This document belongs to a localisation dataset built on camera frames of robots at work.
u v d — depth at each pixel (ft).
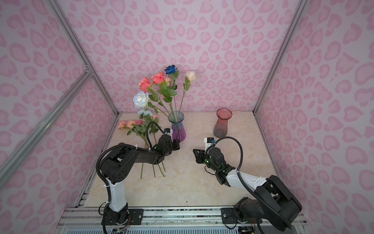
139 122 3.60
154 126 3.63
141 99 2.17
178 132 3.04
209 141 2.49
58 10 2.28
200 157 2.44
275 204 1.36
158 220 2.40
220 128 3.18
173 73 2.75
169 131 2.94
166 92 2.63
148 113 3.71
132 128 3.50
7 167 1.65
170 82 2.76
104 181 1.73
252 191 1.46
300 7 2.28
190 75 2.74
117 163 1.73
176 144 2.89
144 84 2.46
